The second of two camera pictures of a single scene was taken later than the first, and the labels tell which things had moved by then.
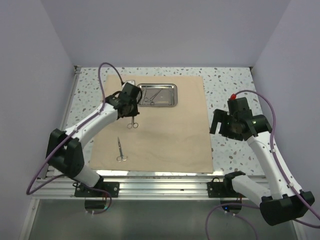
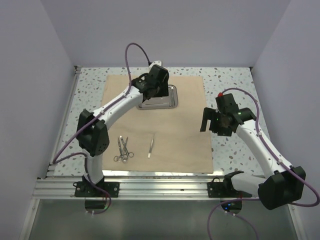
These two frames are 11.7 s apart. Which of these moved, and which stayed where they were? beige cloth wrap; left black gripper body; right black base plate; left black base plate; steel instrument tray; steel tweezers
Moved: left black gripper body; steel tweezers
Stayed: steel instrument tray; right black base plate; left black base plate; beige cloth wrap
